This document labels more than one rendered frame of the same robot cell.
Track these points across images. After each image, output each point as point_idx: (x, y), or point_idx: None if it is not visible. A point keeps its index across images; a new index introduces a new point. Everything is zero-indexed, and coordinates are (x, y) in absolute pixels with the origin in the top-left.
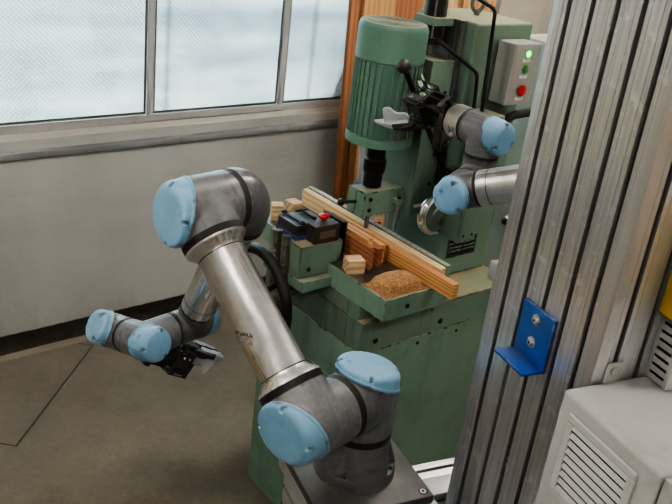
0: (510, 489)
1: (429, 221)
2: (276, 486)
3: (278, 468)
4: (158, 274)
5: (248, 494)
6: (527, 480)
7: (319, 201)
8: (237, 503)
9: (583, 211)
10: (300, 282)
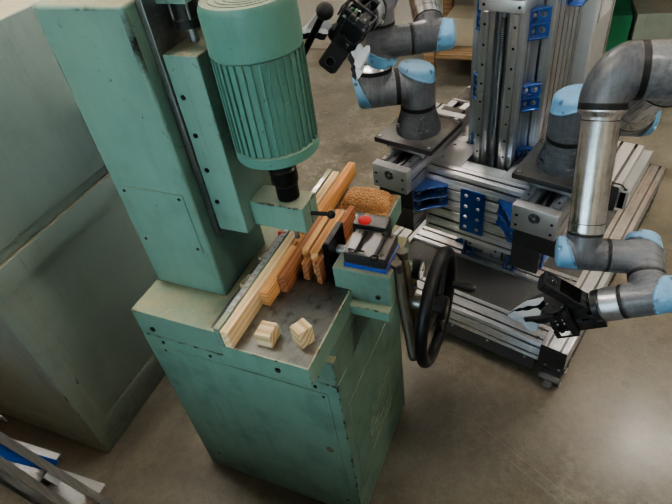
0: (563, 70)
1: None
2: (378, 461)
3: (378, 448)
4: None
5: (384, 499)
6: (568, 54)
7: (249, 306)
8: (401, 500)
9: None
10: (411, 263)
